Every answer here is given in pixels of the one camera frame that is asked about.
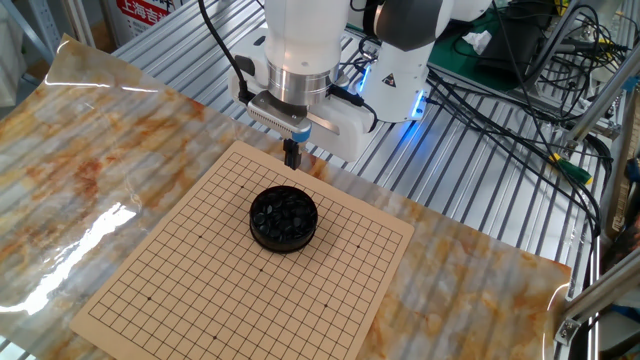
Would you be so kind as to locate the green yellow screwdriver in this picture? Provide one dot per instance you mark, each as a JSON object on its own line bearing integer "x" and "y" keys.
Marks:
{"x": 575, "y": 172}

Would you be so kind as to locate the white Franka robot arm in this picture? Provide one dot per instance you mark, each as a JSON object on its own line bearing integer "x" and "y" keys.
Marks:
{"x": 305, "y": 40}

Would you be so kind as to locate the grey metal shelf frame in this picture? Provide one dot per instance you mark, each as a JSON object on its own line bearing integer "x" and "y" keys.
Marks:
{"x": 45, "y": 22}

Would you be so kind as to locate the brown wooden panel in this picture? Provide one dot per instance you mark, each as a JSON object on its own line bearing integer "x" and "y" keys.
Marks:
{"x": 625, "y": 190}

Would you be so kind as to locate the black bowl of Go stones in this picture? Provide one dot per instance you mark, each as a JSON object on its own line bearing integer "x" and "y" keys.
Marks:
{"x": 280, "y": 245}

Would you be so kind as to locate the grey metal bar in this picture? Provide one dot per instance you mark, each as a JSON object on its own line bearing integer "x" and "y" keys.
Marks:
{"x": 555, "y": 37}

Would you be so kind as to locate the orange marble pattern mat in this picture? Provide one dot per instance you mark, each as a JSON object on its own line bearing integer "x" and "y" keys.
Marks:
{"x": 100, "y": 150}

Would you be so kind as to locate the tan Go board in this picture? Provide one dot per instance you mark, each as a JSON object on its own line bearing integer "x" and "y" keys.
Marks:
{"x": 200, "y": 280}

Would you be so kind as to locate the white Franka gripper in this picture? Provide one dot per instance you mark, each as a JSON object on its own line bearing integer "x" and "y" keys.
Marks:
{"x": 350, "y": 140}

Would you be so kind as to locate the black box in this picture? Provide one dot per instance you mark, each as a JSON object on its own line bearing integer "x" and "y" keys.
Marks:
{"x": 510, "y": 45}

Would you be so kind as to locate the red white sign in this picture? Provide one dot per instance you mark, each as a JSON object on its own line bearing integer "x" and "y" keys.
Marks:
{"x": 145, "y": 12}

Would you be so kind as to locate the aluminium frame bar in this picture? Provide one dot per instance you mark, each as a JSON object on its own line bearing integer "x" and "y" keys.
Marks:
{"x": 600, "y": 292}
{"x": 605, "y": 97}

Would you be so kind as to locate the green cutting mat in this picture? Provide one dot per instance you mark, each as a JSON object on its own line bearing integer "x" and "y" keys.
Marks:
{"x": 450, "y": 55}

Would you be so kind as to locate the crumpled white tissue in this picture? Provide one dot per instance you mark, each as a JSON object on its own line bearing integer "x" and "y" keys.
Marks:
{"x": 477, "y": 41}

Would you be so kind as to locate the white metal post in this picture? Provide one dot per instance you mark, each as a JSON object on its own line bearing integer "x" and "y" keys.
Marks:
{"x": 80, "y": 20}

